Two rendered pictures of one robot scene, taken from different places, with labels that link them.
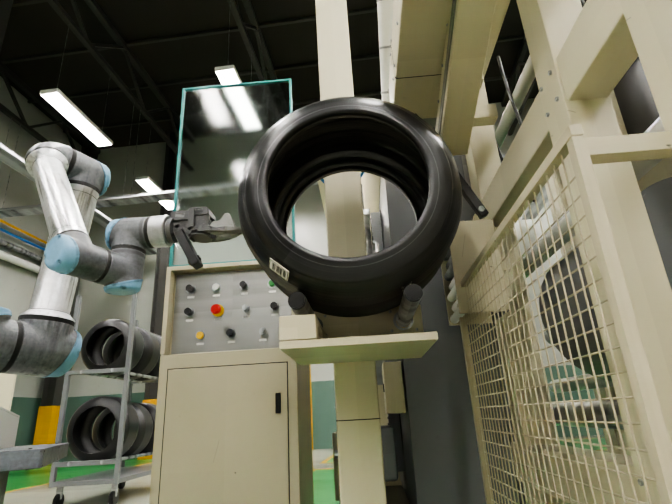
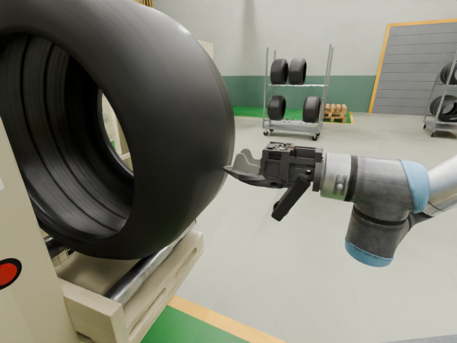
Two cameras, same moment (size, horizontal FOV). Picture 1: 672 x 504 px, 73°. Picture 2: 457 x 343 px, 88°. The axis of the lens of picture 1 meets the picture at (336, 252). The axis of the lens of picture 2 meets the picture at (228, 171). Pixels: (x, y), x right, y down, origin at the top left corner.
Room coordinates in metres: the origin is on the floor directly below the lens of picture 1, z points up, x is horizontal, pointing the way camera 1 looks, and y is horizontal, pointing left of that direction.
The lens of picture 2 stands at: (1.64, 0.42, 1.33)
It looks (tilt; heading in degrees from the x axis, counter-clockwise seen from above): 22 degrees down; 198
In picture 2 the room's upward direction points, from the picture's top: straight up
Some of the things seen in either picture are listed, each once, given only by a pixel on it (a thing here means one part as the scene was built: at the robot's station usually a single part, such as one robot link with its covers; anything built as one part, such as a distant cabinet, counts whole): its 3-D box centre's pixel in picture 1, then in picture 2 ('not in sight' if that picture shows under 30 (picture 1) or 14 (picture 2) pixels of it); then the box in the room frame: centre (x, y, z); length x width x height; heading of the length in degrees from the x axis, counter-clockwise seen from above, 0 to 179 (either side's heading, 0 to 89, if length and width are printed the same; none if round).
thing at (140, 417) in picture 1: (127, 395); not in sight; (5.06, 2.32, 0.96); 1.30 x 0.62 x 1.92; 178
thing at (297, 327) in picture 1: (307, 339); (158, 275); (1.24, 0.09, 0.84); 0.36 x 0.09 x 0.06; 177
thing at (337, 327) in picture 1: (358, 324); (49, 294); (1.41, -0.06, 0.90); 0.40 x 0.03 x 0.10; 87
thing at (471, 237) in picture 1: (470, 273); not in sight; (1.44, -0.44, 1.05); 0.20 x 0.15 x 0.30; 177
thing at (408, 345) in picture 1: (359, 349); (120, 271); (1.24, -0.05, 0.80); 0.37 x 0.36 x 0.02; 87
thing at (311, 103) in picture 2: not in sight; (295, 94); (-4.21, 0.09, 0.96); 1.30 x 0.62 x 1.92; 82
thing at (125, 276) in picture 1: (121, 270); (374, 230); (1.16, 0.58, 1.03); 0.12 x 0.09 x 0.12; 148
